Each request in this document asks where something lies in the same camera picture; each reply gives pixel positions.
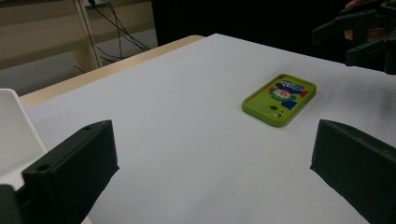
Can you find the white plastic storage box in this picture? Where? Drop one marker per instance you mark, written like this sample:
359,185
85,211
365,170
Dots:
15,137

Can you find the white table cover sheet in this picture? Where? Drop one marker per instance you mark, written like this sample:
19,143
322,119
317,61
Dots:
186,124

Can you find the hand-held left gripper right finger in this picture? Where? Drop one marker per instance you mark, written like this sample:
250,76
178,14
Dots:
358,165

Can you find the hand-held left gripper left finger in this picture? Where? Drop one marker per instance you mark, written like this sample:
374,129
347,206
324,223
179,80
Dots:
71,168

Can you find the light wooden shelf frame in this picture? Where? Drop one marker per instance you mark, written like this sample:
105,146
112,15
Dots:
84,34

